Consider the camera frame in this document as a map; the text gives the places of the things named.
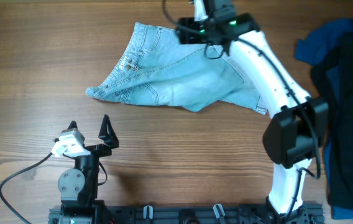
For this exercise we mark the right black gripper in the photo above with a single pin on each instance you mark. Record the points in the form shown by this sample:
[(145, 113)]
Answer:
[(185, 27)]

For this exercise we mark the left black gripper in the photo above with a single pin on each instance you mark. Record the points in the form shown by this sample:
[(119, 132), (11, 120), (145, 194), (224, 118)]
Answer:
[(110, 140)]

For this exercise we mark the light blue denim shorts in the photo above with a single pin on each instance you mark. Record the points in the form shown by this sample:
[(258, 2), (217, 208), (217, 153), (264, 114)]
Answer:
[(156, 70)]

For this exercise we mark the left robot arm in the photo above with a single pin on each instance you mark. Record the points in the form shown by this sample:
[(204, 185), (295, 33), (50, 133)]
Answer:
[(79, 186)]

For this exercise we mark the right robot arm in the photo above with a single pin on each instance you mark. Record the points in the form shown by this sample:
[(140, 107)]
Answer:
[(297, 120)]

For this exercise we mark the blue cloth garment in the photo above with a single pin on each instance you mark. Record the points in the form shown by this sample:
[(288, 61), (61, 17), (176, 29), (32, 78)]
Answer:
[(313, 50)]

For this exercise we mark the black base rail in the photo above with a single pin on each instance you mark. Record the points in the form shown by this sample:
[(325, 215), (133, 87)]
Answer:
[(176, 214)]

